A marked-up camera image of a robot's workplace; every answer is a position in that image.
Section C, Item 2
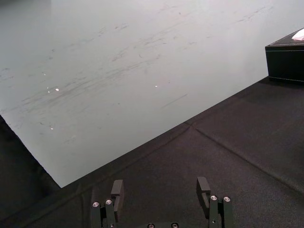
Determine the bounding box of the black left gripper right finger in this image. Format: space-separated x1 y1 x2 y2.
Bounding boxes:
196 176 234 228

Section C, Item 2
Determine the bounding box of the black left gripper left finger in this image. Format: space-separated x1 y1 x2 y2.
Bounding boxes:
91 179 124 228

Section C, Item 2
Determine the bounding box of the black table cloth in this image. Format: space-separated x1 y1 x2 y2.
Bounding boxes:
0 76 304 228

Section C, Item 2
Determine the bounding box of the black stitched tissue box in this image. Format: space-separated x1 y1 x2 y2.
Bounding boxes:
265 28 304 83

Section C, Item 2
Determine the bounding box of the white tissue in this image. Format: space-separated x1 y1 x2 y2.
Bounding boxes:
291 29 304 41

